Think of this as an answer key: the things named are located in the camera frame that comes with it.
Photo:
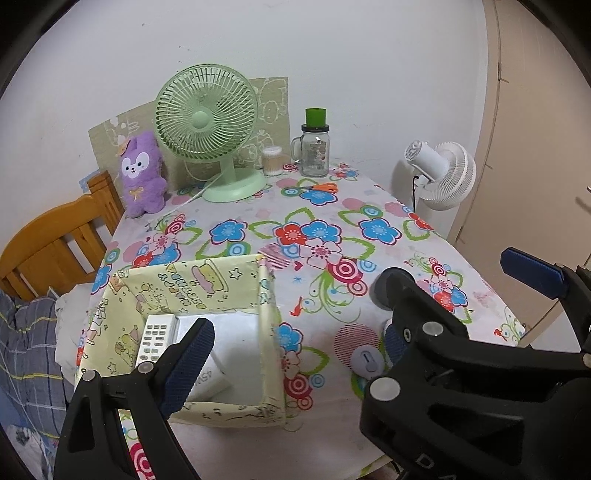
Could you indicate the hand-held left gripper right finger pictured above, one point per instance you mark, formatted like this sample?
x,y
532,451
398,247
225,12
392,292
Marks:
x,y
395,345

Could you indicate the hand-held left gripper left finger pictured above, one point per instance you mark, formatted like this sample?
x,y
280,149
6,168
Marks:
x,y
189,364

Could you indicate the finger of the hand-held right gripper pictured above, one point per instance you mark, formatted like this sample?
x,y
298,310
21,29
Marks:
x,y
429,314
531,272

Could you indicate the white rounded case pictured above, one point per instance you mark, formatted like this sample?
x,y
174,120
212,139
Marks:
x,y
367,362

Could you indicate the black round disc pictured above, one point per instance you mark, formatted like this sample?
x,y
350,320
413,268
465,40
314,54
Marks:
x,y
387,284

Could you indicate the yellow cartoon printed box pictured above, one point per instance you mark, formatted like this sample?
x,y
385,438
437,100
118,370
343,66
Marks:
x,y
194,281

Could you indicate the white power adapter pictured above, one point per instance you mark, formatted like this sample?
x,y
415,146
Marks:
x,y
214,381

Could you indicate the white remote control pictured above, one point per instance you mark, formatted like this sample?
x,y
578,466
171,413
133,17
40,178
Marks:
x,y
154,339

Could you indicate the white clip fan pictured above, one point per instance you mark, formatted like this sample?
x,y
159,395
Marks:
x,y
457,177

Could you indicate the white cloth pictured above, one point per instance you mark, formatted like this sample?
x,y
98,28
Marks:
x,y
69,332

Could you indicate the beige wooden door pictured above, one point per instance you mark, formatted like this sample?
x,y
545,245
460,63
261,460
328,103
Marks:
x,y
531,138

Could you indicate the floral tablecloth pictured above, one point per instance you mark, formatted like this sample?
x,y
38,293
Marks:
x,y
323,221

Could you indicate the blue plaid quilt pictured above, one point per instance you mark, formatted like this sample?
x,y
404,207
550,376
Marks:
x,y
27,350

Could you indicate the patterned bed sheet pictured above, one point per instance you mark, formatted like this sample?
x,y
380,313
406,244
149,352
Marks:
x,y
27,438

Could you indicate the purple plush toy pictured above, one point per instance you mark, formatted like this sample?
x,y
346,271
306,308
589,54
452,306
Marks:
x,y
138,184

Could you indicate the orange wooden chair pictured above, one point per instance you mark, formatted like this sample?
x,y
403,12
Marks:
x,y
46,240

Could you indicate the glass jar mug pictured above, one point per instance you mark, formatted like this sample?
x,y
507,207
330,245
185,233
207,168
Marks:
x,y
314,157

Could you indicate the cotton swab box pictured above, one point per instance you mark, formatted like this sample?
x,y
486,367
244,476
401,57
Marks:
x,y
272,164

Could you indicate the green plastic cup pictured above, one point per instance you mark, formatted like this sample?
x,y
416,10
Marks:
x,y
315,116

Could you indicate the green desk fan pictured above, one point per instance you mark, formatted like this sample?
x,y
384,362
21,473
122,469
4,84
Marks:
x,y
206,117

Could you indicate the beige cartoon printed sheet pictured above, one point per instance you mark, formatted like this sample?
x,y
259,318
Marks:
x,y
272,106

